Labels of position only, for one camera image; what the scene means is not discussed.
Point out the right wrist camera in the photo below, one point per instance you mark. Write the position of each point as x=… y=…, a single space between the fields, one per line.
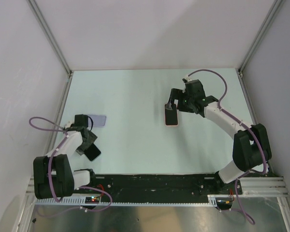
x=187 y=78

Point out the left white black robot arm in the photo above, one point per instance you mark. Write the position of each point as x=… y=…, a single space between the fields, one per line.
x=52 y=173

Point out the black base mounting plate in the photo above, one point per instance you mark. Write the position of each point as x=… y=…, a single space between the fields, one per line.
x=161 y=187

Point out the pink phone case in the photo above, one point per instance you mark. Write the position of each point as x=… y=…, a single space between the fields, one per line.
x=171 y=116

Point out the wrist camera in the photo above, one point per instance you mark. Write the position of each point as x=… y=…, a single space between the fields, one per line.
x=68 y=125
x=187 y=78

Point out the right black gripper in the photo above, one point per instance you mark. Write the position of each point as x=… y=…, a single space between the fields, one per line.
x=179 y=94

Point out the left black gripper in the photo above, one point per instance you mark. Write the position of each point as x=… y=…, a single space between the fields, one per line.
x=92 y=137

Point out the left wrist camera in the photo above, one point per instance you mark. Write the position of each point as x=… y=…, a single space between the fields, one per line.
x=68 y=125

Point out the translucent purple phone case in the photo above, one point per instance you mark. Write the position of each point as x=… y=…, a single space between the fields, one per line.
x=97 y=121

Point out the grey slotted cable duct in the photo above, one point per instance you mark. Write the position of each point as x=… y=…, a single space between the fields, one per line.
x=208 y=201

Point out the aluminium frame post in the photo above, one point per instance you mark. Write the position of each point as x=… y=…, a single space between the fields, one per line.
x=49 y=35
x=265 y=26

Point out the black smartphone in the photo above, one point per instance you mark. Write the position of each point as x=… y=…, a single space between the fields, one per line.
x=171 y=116
x=92 y=152

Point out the left aluminium frame post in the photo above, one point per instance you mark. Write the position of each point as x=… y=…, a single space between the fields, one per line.
x=49 y=35

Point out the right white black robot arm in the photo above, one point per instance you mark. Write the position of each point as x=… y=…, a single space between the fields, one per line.
x=251 y=146

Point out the right aluminium frame post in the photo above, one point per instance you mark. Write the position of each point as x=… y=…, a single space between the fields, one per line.
x=265 y=26

